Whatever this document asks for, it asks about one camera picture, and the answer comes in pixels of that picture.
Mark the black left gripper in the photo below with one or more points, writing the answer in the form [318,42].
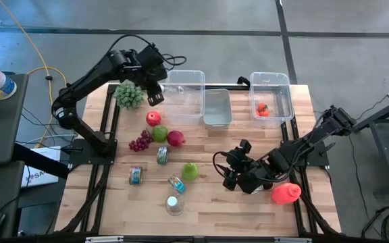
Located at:
[150,67]

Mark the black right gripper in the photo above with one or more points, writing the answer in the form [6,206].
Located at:
[252,173]

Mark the red apple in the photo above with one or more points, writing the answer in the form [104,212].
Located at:
[153,118]

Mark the green apple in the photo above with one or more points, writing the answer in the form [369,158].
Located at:
[159,133]

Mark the magenta pomegranate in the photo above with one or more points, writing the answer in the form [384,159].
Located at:
[176,138]

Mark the green pear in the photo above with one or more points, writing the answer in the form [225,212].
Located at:
[190,171]

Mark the red grape bunch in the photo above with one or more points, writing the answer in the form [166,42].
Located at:
[140,143]

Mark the green label tin can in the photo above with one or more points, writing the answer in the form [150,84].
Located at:
[162,155]

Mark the tangerine bunch with leaves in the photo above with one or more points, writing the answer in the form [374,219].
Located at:
[262,109]

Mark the blue label tin can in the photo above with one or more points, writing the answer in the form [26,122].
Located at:
[177,184]
[135,175]

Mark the clear plastic bottle white cap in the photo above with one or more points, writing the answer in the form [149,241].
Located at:
[175,204]

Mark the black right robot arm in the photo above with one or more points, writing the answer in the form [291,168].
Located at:
[316,135]

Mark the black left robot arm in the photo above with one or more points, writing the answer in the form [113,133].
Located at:
[90,76]

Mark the green spiky plant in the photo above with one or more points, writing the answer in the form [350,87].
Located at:
[129,95]

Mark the clear plastic bin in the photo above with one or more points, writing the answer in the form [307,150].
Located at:
[184,111]
[271,84]

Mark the orange red squeeze bottle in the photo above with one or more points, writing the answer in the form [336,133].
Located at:
[285,193]

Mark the gray plastic bin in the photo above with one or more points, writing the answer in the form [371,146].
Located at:
[217,108]

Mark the white cardboard box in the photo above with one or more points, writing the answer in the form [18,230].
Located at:
[42,175]

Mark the black metal table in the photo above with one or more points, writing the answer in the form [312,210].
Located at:
[388,141]

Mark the black metal table frame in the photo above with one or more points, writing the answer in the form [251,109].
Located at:
[225,86]

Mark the silver edge bracket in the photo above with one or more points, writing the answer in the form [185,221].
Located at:
[105,239]
[292,240]

